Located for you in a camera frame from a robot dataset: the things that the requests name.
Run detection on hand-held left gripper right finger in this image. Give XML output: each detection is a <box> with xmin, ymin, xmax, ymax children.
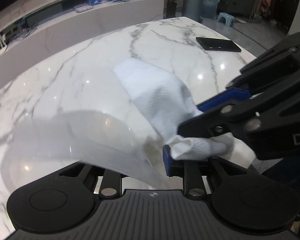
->
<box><xmin>162</xmin><ymin>145</ymin><xmax>243</xmax><ymax>197</ymax></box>

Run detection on clear glass bowl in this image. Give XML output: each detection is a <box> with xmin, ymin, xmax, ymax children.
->
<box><xmin>0</xmin><ymin>110</ymin><xmax>169</xmax><ymax>190</ymax></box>

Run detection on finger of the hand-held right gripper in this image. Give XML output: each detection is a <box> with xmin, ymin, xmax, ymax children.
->
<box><xmin>177</xmin><ymin>97</ymin><xmax>268</xmax><ymax>138</ymax></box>
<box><xmin>196</xmin><ymin>31</ymin><xmax>300</xmax><ymax>115</ymax></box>

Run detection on black cables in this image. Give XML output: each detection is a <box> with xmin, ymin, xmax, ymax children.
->
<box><xmin>11</xmin><ymin>20</ymin><xmax>38</xmax><ymax>39</ymax></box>

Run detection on grey trash can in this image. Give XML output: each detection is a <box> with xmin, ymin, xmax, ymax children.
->
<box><xmin>181</xmin><ymin>0</ymin><xmax>204</xmax><ymax>22</ymax></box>

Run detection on white cloth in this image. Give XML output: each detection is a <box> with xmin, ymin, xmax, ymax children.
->
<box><xmin>114</xmin><ymin>58</ymin><xmax>234</xmax><ymax>161</ymax></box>

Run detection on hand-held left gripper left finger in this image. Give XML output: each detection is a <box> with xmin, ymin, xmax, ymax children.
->
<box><xmin>56</xmin><ymin>164</ymin><xmax>122</xmax><ymax>197</ymax></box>

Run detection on teal plastic stool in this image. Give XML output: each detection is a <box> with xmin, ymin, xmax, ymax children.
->
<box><xmin>217</xmin><ymin>12</ymin><xmax>237</xmax><ymax>27</ymax></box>

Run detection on blue water bottle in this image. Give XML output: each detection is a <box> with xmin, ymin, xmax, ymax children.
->
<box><xmin>201</xmin><ymin>0</ymin><xmax>220</xmax><ymax>18</ymax></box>

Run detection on black smartphone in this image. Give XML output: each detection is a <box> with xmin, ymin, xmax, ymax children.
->
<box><xmin>195</xmin><ymin>37</ymin><xmax>242</xmax><ymax>53</ymax></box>

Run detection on grey laptop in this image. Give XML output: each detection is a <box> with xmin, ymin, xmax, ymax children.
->
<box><xmin>74</xmin><ymin>4</ymin><xmax>93</xmax><ymax>13</ymax></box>

